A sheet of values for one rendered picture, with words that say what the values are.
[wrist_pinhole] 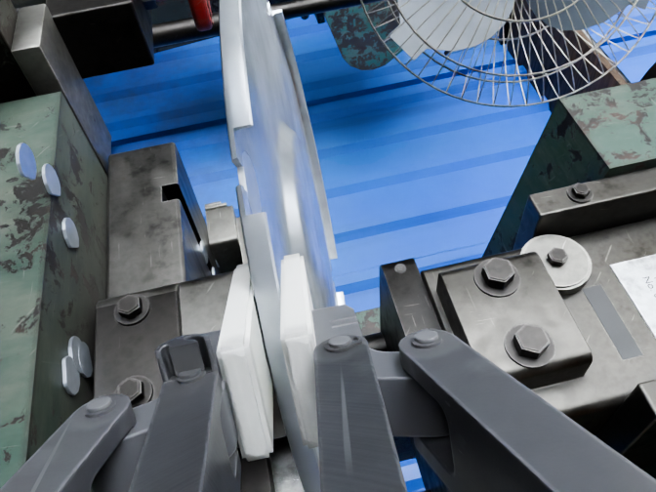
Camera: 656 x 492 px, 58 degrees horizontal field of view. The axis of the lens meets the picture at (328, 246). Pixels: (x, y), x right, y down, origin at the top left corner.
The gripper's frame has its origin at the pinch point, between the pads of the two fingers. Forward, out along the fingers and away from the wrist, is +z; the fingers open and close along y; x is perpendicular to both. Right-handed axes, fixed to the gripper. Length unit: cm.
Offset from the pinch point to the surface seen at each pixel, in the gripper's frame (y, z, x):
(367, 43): 31, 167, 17
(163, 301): -8.6, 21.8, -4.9
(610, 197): 26.8, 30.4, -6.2
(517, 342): 14.5, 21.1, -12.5
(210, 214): -8.0, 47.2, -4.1
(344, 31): 24, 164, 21
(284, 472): -3.5, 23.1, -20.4
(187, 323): -7.0, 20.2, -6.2
